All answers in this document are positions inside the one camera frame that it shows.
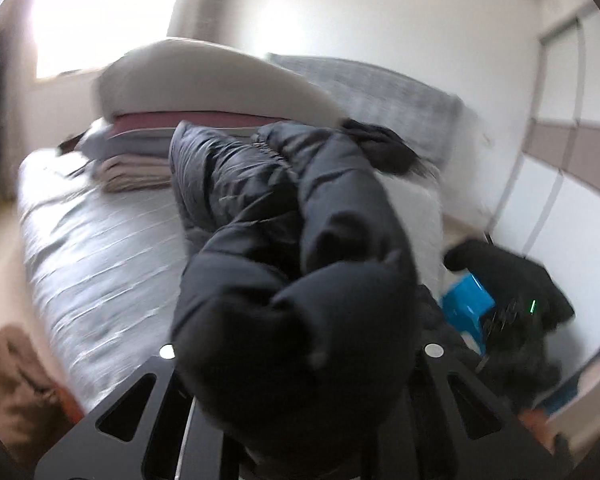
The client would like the black puffer jacket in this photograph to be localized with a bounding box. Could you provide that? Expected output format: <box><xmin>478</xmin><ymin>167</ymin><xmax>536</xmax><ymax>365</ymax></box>
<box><xmin>169</xmin><ymin>122</ymin><xmax>418</xmax><ymax>479</ymax></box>

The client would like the black clothing of operator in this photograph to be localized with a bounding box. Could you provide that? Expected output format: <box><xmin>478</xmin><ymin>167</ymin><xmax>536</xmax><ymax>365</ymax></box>
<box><xmin>443</xmin><ymin>238</ymin><xmax>574</xmax><ymax>413</ymax></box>

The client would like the brown garment on floor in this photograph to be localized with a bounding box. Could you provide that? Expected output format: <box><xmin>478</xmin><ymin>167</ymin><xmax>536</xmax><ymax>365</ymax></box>
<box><xmin>0</xmin><ymin>325</ymin><xmax>84</xmax><ymax>471</ymax></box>

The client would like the grey quilted bed mattress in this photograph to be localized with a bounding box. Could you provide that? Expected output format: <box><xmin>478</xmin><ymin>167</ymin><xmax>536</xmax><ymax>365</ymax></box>
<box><xmin>17</xmin><ymin>148</ymin><xmax>447</xmax><ymax>413</ymax></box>

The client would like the beige folded blanket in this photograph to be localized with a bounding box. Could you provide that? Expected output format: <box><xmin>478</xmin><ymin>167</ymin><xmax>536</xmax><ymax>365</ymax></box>
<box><xmin>92</xmin><ymin>155</ymin><xmax>171</xmax><ymax>193</ymax></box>

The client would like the black garment near headboard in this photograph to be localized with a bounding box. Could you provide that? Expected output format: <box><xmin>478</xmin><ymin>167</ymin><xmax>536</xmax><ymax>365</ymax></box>
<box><xmin>339</xmin><ymin>118</ymin><xmax>432</xmax><ymax>177</ymax></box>

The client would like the grey padded headboard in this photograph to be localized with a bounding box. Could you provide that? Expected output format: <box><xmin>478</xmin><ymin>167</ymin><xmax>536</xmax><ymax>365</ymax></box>
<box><xmin>268</xmin><ymin>53</ymin><xmax>464</xmax><ymax>169</ymax></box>

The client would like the grey-blue folded blanket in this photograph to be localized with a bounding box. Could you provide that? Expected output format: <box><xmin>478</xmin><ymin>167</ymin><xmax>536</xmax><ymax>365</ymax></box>
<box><xmin>76</xmin><ymin>119</ymin><xmax>175</xmax><ymax>160</ymax></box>

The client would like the pink folded blanket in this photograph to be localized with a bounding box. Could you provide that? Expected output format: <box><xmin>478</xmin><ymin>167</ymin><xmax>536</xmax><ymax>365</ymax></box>
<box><xmin>104</xmin><ymin>109</ymin><xmax>292</xmax><ymax>141</ymax></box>

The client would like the large grey pillow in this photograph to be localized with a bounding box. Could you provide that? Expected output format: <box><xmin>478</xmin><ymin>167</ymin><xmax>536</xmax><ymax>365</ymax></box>
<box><xmin>95</xmin><ymin>38</ymin><xmax>347</xmax><ymax>126</ymax></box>

